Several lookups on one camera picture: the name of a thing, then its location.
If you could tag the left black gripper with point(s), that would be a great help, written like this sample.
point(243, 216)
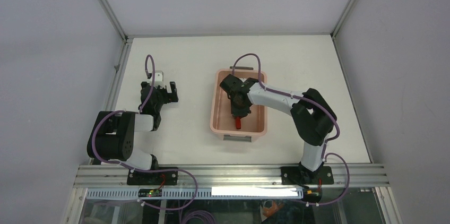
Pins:
point(169, 97)

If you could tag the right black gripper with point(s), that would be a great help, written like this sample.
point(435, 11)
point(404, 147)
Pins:
point(235, 112)

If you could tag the red black screwdriver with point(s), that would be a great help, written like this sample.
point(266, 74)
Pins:
point(238, 123)

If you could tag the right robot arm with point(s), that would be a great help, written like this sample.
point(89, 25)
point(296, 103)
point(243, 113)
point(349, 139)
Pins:
point(313, 118)

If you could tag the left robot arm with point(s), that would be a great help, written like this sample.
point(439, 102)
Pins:
point(112, 137)

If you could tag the pink plastic bin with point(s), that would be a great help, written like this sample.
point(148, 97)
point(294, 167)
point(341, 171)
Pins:
point(223, 124)

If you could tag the small green circuit board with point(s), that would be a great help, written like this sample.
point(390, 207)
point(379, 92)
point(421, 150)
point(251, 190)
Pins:
point(148, 193)

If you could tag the orange object under table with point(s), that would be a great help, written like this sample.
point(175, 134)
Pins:
point(270, 207)

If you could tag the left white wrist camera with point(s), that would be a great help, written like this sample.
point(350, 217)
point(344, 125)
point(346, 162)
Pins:
point(158, 76)

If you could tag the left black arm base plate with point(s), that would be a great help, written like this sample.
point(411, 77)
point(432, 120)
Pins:
point(164, 175)

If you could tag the white slotted cable duct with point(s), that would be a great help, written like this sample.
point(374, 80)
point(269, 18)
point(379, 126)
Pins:
point(213, 193)

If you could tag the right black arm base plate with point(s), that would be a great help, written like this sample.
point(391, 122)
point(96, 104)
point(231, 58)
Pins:
point(295, 175)

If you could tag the aluminium front rail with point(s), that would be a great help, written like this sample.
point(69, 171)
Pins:
point(111, 176)

